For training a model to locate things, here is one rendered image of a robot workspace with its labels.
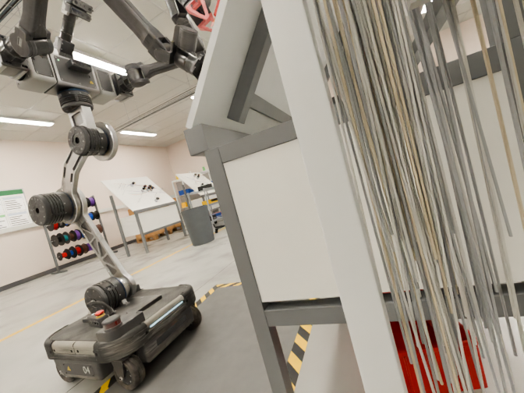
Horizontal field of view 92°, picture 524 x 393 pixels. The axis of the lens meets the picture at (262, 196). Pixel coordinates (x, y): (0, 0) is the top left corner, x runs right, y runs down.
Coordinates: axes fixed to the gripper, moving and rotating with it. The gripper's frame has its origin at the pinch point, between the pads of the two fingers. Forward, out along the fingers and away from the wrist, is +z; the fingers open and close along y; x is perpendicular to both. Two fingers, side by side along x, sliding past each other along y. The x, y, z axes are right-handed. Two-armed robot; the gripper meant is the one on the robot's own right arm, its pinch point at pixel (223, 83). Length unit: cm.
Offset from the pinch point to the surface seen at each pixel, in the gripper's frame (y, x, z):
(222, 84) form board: -16.3, 4.5, 11.8
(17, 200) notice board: 344, 377, -541
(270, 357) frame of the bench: -9, 53, 59
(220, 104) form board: -13.6, 8.4, 12.4
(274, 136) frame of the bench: -21.5, 9.7, 33.0
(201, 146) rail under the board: -19.4, 20.2, 18.3
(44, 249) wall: 390, 455, -452
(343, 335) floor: 42, 54, 83
